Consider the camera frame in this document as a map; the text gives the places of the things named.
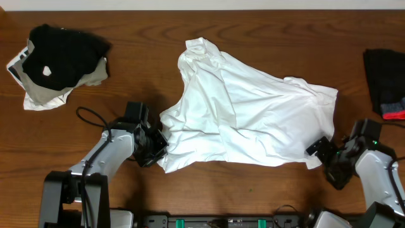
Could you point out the white Mr Robot t-shirt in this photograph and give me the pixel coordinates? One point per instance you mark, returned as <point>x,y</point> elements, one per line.
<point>232,112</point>

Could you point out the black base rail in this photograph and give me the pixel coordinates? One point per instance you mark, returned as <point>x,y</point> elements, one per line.
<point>286,216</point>

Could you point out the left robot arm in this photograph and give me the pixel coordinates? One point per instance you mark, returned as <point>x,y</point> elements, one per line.
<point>79,197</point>

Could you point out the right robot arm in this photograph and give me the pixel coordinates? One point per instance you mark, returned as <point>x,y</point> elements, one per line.
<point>375,164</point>

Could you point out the black folded garment on pile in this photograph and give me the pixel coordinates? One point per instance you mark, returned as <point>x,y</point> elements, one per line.
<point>61,57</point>

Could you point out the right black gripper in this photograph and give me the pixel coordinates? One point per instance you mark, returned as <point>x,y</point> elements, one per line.
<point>339,180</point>

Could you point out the black garment with red cuff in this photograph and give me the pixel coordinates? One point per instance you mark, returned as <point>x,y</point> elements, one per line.
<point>384,70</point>

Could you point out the beige folded garment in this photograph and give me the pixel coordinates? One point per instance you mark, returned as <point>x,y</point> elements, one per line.
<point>41,95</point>

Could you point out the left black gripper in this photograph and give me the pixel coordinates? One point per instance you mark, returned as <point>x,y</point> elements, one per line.
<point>156,144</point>

